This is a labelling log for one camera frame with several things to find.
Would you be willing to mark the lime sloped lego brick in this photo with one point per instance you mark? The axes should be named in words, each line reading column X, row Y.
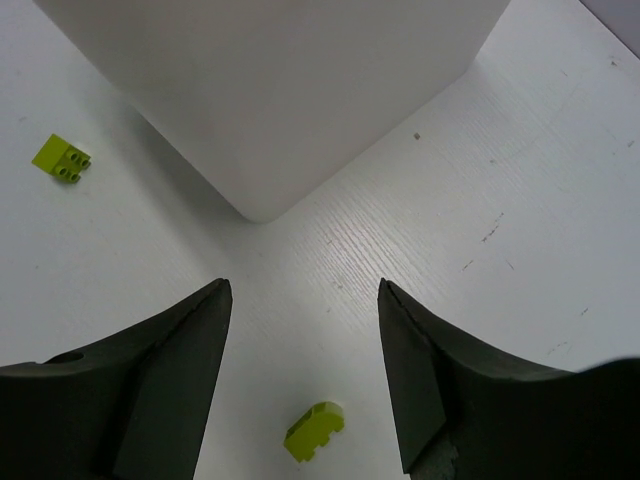
column 313, row 430

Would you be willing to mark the lime small lego brick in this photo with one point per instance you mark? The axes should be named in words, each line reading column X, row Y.
column 62, row 160

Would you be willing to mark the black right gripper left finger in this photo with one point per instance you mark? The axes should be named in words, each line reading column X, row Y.
column 133, row 405

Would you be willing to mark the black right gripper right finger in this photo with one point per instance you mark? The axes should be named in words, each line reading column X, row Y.
column 464, row 409

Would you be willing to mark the white drawer cabinet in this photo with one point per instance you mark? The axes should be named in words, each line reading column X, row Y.
column 269, row 99

